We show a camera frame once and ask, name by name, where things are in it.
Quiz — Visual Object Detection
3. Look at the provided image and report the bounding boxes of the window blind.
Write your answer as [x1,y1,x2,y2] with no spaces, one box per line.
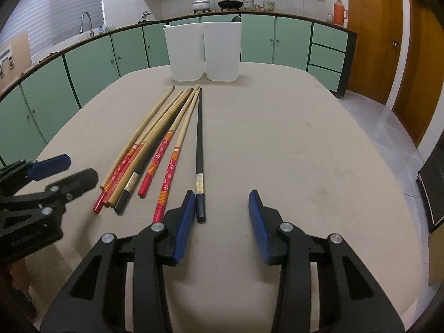
[7,0,105,63]

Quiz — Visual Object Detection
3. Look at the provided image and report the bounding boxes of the plain cardboard box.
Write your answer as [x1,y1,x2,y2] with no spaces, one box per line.
[429,232,444,287]

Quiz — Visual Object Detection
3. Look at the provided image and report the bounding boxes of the white utensil holder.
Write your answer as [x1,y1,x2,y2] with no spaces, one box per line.
[163,21,243,83]

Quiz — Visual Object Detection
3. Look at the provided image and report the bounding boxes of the green base cabinets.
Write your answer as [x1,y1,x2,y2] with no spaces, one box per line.
[0,11,358,167]

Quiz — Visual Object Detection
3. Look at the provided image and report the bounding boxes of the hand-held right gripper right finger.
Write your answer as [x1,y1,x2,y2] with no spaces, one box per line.
[248,190,405,333]

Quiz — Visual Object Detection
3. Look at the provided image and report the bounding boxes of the black cabinet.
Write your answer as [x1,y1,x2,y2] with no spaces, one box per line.
[416,149,444,233]

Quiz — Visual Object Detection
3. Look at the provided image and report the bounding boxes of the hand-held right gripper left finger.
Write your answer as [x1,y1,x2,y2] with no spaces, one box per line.
[41,190,197,333]

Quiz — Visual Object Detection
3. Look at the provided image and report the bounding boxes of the black chopstick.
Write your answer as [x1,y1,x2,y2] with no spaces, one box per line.
[114,90,195,213]
[195,89,207,223]

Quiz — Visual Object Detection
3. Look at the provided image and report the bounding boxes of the red patterned bamboo chopstick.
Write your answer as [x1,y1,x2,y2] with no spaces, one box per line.
[138,88,198,197]
[100,90,190,200]
[92,89,191,214]
[152,85,201,223]

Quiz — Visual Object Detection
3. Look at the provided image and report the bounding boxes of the chrome kitchen faucet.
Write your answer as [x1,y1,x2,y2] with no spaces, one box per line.
[79,11,95,38]

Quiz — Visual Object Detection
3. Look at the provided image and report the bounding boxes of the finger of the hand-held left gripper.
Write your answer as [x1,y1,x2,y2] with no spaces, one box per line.
[0,168,99,223]
[0,154,72,188]

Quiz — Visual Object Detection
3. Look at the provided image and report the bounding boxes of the wooden door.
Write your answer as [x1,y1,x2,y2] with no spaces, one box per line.
[392,0,444,148]
[347,0,405,105]

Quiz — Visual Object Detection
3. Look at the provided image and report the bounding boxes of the orange thermos flask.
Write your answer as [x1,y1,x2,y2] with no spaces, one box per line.
[333,0,348,26]

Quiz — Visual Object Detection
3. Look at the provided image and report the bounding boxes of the printed cardboard box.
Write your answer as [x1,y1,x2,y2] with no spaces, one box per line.
[0,31,33,84]

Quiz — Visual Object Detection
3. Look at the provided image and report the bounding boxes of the black wok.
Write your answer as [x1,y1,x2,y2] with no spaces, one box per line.
[217,0,244,11]

